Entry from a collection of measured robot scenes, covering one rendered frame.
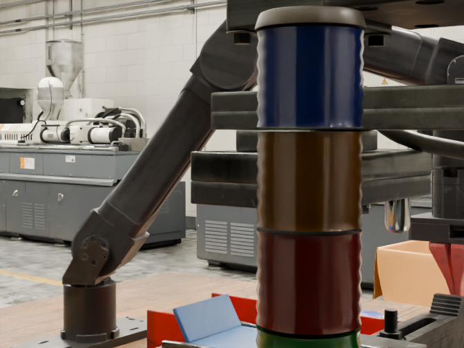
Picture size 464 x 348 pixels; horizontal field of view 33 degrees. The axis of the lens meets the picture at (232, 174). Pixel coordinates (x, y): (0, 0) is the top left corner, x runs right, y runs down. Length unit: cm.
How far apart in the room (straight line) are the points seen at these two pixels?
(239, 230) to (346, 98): 616
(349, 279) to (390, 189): 31
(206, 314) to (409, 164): 20
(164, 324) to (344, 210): 61
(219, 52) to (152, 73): 905
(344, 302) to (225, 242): 625
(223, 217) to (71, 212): 196
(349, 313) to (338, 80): 8
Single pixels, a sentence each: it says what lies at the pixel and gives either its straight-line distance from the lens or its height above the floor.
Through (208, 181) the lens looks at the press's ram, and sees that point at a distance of 53.
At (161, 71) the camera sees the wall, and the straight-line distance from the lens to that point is 981.
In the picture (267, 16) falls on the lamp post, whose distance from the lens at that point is 28.
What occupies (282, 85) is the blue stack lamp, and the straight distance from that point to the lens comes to 27.
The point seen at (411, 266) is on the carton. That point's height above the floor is 67.
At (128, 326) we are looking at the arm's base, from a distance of 102.
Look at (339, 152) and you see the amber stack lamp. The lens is 27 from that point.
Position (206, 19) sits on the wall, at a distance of 936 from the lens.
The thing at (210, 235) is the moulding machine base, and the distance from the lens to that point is 663.
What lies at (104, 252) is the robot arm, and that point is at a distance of 92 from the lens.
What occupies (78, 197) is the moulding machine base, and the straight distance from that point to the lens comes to 785.
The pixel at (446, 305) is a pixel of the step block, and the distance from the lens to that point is 83.
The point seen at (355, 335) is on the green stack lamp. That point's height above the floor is 108.
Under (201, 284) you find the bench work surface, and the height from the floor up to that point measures 90.
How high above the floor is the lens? 115
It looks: 3 degrees down
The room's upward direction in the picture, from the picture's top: straight up
